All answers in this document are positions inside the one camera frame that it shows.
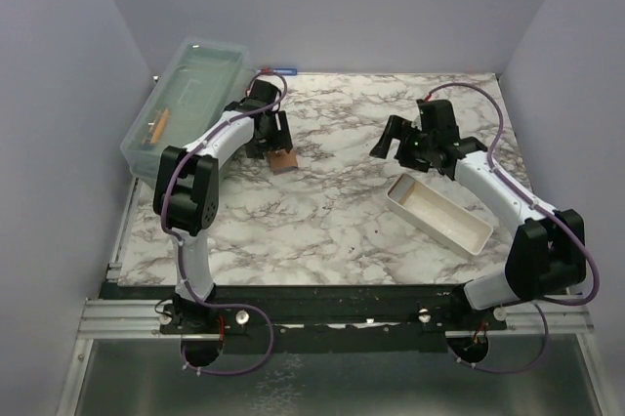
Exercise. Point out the tan leather card holder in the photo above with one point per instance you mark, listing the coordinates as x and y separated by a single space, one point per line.
283 161

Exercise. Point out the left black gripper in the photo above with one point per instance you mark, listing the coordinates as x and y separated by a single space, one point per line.
278 142

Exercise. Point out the red blue screwdriver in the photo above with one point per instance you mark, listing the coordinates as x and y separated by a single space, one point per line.
285 71

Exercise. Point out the orange tool inside box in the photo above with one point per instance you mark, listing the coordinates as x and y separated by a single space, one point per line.
155 128

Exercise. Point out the clear green plastic box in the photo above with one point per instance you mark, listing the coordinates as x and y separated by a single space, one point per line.
200 80

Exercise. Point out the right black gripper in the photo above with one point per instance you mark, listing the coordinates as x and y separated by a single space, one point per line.
399 129

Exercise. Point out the aluminium rail frame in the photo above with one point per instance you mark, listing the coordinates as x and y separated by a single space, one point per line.
145 318

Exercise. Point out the white rectangular tray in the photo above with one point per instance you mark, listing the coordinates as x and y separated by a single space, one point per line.
432 213

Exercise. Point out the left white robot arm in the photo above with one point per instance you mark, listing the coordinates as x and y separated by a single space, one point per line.
187 189

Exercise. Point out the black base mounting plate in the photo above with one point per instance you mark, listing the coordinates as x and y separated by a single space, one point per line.
244 328

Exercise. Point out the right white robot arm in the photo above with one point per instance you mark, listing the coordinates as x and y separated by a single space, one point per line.
545 255

